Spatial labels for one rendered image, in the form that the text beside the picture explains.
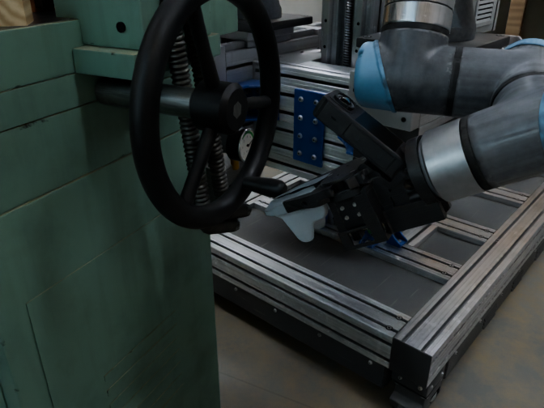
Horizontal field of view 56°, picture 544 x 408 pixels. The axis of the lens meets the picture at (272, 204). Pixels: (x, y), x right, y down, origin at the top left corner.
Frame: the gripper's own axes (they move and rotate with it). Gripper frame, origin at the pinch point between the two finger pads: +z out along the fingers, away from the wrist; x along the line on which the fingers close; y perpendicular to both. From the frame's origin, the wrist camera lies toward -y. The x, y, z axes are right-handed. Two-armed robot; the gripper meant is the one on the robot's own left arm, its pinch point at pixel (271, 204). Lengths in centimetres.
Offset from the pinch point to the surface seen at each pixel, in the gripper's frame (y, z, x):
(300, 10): -60, 128, 325
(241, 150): -5.9, 16.8, 22.7
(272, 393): 52, 48, 31
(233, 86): -14.5, -3.8, -1.5
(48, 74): -25.2, 12.8, -9.7
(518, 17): 9, -8, 265
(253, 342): 45, 59, 45
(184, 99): -15.8, 2.3, -3.0
